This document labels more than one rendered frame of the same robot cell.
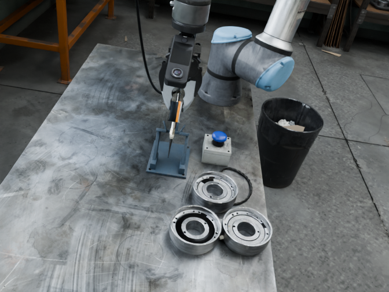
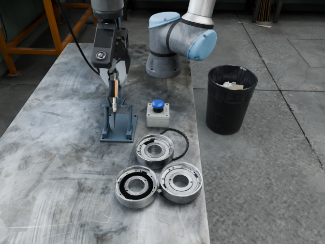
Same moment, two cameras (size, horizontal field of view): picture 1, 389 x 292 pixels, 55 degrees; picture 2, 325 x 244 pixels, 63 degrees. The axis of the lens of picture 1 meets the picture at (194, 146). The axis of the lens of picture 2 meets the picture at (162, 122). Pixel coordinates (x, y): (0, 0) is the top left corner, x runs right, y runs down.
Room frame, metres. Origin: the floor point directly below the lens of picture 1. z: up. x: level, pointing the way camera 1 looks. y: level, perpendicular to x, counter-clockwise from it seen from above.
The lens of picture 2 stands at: (0.13, -0.12, 1.36)
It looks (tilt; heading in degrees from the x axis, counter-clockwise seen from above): 40 degrees down; 4
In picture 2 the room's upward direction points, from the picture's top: 1 degrees clockwise
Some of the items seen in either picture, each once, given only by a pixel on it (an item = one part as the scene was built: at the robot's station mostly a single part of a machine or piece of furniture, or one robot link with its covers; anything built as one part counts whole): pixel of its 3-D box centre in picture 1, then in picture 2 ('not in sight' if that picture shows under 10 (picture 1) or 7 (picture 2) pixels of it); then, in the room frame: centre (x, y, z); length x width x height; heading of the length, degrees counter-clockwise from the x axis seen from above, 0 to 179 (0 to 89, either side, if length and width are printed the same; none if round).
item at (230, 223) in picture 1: (245, 232); (180, 183); (0.54, -0.14, 0.82); 0.08 x 0.08 x 0.02
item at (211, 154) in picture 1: (216, 148); (158, 113); (0.81, -0.06, 0.82); 0.08 x 0.07 x 0.05; 3
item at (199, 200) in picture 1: (213, 192); (155, 151); (0.64, -0.06, 0.82); 0.10 x 0.10 x 0.04
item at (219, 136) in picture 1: (218, 141); (158, 108); (0.80, -0.06, 0.85); 0.04 x 0.04 x 0.05
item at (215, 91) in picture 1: (221, 81); (163, 58); (1.14, -0.05, 0.85); 0.15 x 0.15 x 0.10
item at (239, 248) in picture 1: (245, 232); (180, 183); (0.54, -0.14, 0.82); 0.10 x 0.10 x 0.04
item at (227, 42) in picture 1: (231, 49); (165, 31); (1.14, -0.06, 0.97); 0.13 x 0.12 x 0.14; 53
